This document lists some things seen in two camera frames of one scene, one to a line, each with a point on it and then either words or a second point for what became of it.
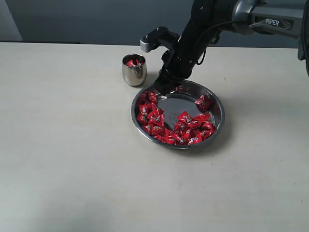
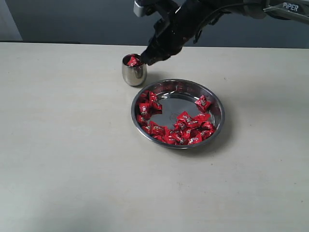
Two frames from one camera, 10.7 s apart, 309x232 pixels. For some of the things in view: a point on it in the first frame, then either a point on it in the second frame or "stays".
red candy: (184, 118) stays
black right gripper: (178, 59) -> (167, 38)
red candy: (205, 129) stays
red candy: (142, 115) stays
